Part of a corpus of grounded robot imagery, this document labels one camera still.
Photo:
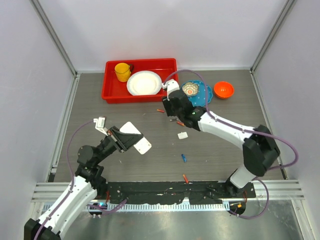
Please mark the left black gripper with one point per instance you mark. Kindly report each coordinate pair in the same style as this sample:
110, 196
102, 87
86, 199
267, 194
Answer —
125, 139

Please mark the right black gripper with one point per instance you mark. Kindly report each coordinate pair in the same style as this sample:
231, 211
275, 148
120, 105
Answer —
167, 104

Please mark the white remote control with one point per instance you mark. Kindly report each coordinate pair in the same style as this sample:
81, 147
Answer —
135, 138

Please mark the white battery cover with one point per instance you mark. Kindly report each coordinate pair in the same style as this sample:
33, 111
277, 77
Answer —
182, 135

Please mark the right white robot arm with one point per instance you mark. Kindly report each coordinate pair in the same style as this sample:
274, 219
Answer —
258, 149

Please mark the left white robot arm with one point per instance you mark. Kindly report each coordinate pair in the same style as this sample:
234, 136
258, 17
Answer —
86, 183

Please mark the red orange battery centre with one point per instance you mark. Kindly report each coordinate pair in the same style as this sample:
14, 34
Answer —
180, 123

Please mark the small patterned bowl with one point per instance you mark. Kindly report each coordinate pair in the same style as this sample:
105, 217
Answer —
190, 89

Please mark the blue dotted plate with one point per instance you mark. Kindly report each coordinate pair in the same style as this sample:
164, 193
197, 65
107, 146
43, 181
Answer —
203, 97

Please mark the white paper plate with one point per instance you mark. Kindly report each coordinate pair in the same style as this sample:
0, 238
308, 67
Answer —
144, 83

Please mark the blue battery right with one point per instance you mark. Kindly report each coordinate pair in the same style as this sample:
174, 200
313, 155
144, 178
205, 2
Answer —
184, 158

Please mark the orange plastic bowl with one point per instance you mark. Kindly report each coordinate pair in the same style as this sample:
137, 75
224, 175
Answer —
223, 90

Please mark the yellow mug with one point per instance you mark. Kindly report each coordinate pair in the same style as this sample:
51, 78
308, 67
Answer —
123, 71

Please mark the red battery near base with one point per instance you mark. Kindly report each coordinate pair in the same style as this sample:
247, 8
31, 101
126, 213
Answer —
185, 179

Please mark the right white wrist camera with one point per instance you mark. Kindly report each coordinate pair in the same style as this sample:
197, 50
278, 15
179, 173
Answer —
169, 87

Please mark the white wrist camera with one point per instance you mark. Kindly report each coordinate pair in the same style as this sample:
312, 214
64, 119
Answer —
100, 125
169, 87

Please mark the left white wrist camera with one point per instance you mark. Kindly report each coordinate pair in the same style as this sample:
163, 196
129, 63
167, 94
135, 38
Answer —
100, 125

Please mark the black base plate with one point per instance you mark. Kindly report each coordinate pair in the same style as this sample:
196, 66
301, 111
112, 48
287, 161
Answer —
174, 192

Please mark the slotted cable duct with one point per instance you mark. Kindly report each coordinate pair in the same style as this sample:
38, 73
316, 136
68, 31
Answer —
185, 206

